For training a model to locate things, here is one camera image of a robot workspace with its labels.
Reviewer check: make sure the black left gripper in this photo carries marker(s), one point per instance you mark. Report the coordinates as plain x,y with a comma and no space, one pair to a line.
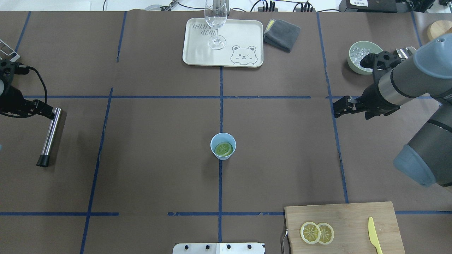
13,99

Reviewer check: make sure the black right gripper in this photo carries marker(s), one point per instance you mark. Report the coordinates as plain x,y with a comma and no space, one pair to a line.
375,97

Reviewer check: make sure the yellow lemon slice stack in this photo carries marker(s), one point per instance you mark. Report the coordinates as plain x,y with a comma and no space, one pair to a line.
321,233

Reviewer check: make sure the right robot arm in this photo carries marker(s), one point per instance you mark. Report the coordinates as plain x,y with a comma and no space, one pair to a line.
423,77

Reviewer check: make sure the light blue cup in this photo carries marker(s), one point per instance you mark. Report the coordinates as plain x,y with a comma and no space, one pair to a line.
220,138

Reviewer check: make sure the metal muddler black tip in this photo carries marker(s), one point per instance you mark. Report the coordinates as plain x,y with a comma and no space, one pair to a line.
44,157

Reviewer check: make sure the green bowl of ice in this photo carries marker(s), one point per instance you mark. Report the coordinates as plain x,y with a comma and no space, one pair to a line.
357,52

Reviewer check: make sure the metal ice scoop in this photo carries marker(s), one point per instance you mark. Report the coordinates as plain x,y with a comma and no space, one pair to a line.
405,53

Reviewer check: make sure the grey folded cloth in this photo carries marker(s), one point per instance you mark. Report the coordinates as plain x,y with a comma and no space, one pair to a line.
281,34

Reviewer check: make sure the black box device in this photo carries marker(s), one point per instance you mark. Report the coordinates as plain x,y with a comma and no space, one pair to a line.
377,6

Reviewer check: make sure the wooden cutting board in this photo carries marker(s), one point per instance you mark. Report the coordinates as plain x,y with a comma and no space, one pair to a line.
350,225

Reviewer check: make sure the wooden mug tree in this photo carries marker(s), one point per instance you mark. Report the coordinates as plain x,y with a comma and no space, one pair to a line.
439,28

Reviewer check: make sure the yellow plastic knife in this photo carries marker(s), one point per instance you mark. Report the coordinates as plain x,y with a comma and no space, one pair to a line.
373,235

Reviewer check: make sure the clear wine glass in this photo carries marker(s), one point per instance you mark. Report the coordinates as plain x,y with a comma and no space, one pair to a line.
215,14

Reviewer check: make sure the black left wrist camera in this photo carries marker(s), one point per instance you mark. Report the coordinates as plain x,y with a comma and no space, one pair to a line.
8,69

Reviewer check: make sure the white wire cup rack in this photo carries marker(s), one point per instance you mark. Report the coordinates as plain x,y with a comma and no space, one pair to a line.
7,53

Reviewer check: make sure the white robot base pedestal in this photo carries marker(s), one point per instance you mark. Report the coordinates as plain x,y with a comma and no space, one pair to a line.
220,248

